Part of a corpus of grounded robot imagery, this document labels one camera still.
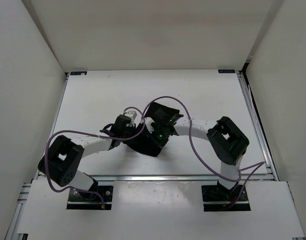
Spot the black skirt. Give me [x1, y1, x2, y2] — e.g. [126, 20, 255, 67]
[124, 102, 184, 157]

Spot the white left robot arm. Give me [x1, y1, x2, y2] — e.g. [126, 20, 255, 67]
[37, 111, 137, 200]

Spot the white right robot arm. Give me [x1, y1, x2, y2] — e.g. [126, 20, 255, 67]
[145, 109, 250, 200]

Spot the blue label left corner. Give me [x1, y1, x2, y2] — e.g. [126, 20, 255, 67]
[69, 71, 88, 76]

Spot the blue label corner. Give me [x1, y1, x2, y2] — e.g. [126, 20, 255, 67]
[69, 71, 88, 76]
[218, 69, 236, 74]

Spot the blue label right corner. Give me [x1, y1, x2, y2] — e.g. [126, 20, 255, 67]
[218, 69, 236, 74]

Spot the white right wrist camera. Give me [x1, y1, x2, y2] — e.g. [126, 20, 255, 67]
[143, 117, 155, 134]

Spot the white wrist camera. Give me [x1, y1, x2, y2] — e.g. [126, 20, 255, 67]
[143, 117, 155, 134]
[123, 110, 137, 125]

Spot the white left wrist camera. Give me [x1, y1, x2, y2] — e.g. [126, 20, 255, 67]
[123, 110, 137, 125]

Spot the aluminium table edge rail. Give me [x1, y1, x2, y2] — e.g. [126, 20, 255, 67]
[90, 174, 224, 182]

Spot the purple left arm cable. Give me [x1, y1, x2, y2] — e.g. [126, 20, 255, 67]
[44, 106, 146, 210]

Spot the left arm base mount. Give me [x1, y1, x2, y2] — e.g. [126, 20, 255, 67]
[66, 185, 114, 211]

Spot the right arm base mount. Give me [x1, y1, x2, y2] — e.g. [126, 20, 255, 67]
[201, 183, 251, 212]

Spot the aluminium right side rail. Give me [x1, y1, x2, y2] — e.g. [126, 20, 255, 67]
[236, 71, 280, 181]

